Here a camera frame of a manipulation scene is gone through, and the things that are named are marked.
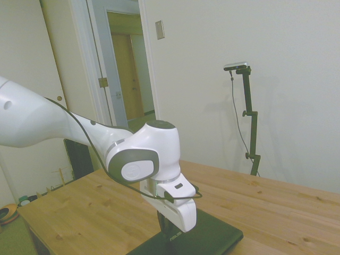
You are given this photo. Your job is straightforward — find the metal wall switch plate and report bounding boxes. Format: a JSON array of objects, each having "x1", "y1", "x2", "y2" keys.
[{"x1": 155, "y1": 20, "x2": 165, "y2": 41}]

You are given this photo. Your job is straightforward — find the black monitor stand base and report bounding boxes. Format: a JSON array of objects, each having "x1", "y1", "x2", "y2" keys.
[{"x1": 127, "y1": 209, "x2": 244, "y2": 255}]

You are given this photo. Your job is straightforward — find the white door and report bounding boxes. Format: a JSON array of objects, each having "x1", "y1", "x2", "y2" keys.
[{"x1": 39, "y1": 0, "x2": 129, "y2": 129}]

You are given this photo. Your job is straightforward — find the orange and green bowl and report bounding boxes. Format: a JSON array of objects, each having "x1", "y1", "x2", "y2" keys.
[{"x1": 0, "y1": 203, "x2": 20, "y2": 227}]

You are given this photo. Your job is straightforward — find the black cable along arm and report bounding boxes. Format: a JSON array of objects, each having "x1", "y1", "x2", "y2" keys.
[{"x1": 44, "y1": 97, "x2": 203, "y2": 200}]

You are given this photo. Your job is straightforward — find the black articulated camera stand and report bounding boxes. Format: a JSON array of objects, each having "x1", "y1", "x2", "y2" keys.
[{"x1": 233, "y1": 66, "x2": 262, "y2": 177}]

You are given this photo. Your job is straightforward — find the black flat panel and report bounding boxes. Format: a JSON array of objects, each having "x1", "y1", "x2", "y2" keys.
[{"x1": 63, "y1": 138, "x2": 95, "y2": 184}]

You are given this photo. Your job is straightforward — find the silver stereo camera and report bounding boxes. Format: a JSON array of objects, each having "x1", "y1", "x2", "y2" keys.
[{"x1": 223, "y1": 61, "x2": 251, "y2": 72}]

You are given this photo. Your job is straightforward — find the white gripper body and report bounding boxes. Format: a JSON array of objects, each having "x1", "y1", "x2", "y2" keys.
[{"x1": 140, "y1": 179, "x2": 199, "y2": 233}]

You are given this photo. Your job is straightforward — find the small wooden rack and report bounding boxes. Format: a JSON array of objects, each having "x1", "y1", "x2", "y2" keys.
[{"x1": 46, "y1": 166, "x2": 73, "y2": 192}]

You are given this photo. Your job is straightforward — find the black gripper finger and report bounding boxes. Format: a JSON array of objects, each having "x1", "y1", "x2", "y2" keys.
[{"x1": 157, "y1": 211, "x2": 175, "y2": 236}]

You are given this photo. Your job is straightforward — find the brown wooden door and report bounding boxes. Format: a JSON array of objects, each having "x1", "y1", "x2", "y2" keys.
[{"x1": 110, "y1": 33, "x2": 146, "y2": 121}]

